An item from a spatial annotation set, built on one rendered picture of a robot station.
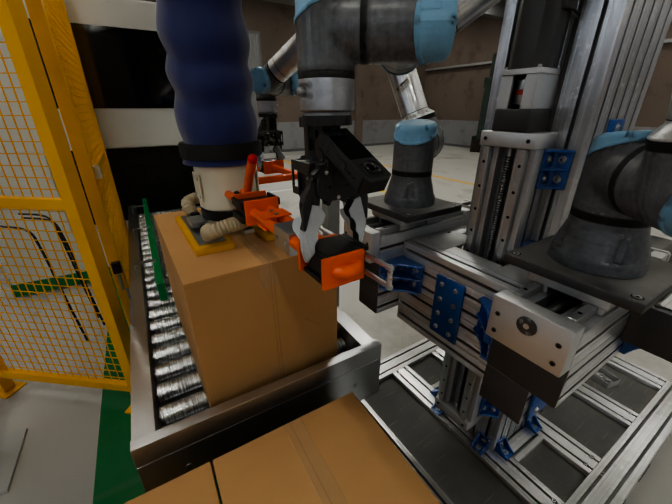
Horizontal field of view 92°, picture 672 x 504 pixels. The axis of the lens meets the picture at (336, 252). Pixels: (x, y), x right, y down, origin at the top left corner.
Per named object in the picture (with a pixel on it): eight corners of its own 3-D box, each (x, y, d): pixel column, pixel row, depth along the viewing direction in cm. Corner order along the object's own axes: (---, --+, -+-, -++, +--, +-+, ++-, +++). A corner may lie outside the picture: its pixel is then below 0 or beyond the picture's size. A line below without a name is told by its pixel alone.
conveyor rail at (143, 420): (133, 228, 263) (127, 205, 255) (141, 227, 265) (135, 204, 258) (148, 496, 81) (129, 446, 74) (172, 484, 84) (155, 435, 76)
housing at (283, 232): (273, 245, 64) (271, 223, 62) (303, 238, 68) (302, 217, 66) (288, 257, 59) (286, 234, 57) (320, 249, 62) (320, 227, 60)
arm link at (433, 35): (446, 4, 44) (365, 8, 45) (465, -27, 34) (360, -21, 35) (439, 70, 47) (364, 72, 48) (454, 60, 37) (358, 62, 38)
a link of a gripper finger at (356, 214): (354, 231, 59) (338, 187, 54) (375, 241, 54) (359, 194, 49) (341, 240, 58) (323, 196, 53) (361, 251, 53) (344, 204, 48)
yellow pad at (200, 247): (175, 221, 109) (172, 207, 107) (206, 216, 114) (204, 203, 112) (196, 257, 83) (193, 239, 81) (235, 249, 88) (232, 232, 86)
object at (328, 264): (298, 269, 54) (296, 242, 52) (335, 259, 57) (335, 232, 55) (323, 291, 47) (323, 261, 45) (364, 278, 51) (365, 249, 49)
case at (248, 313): (176, 308, 132) (153, 214, 116) (268, 281, 152) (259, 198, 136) (212, 414, 86) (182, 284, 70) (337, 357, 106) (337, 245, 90)
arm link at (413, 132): (386, 170, 93) (389, 119, 87) (398, 164, 104) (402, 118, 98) (428, 174, 88) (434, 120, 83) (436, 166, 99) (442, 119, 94)
